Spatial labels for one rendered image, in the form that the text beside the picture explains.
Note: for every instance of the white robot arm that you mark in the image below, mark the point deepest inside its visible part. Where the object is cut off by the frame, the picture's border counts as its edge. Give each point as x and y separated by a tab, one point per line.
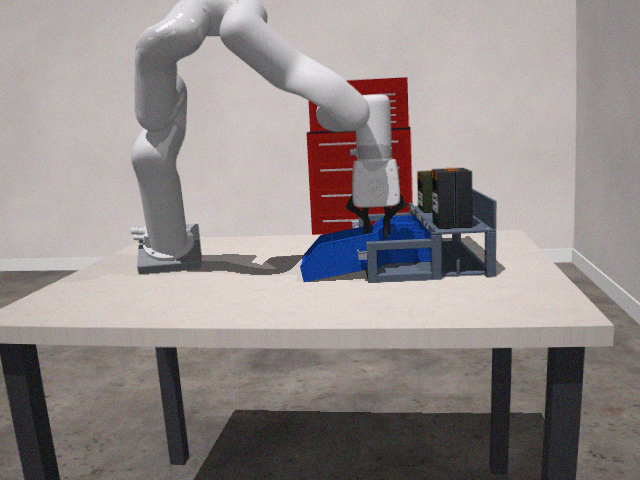
158	98

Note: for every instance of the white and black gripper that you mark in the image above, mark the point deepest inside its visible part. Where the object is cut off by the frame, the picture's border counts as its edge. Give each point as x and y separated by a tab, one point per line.
375	183

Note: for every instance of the blue bin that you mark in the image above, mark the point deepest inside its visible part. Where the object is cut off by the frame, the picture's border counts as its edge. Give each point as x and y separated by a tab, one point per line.
398	232
336	254
400	219

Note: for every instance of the grey shelf rack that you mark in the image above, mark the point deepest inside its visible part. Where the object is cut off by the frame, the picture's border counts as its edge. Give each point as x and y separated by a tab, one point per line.
449	258

